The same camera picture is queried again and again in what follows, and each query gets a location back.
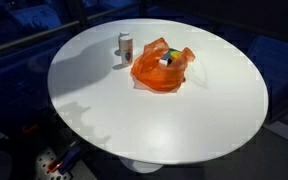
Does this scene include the orange plastic bag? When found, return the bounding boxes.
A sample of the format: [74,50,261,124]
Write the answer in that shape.
[130,37,197,94]

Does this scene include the dark bottle with yellow cap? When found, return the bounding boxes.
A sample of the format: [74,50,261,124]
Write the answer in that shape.
[171,53,184,66]

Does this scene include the tall white cylindrical bottle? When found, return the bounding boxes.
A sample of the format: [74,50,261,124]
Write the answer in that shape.
[118,35,134,67]

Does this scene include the small white-capped supplement bottle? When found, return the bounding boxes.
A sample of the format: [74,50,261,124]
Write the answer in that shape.
[118,31,131,43]

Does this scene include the dark metal railing bar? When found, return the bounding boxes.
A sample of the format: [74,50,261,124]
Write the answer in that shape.
[0,19,85,57]

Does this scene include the grey perforated mounting plate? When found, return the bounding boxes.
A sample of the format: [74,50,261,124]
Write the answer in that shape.
[33,148,73,180]

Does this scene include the blue upholstered seat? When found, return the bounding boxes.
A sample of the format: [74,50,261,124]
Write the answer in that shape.
[10,4,63,31]

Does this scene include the blue chair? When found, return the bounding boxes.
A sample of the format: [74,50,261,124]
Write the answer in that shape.
[247,34,288,101]

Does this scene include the white table pedestal base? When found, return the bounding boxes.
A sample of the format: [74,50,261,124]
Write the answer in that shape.
[118,156,165,174]

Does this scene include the clamp with orange handle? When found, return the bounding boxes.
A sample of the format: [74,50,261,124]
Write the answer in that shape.
[46,142,85,175]

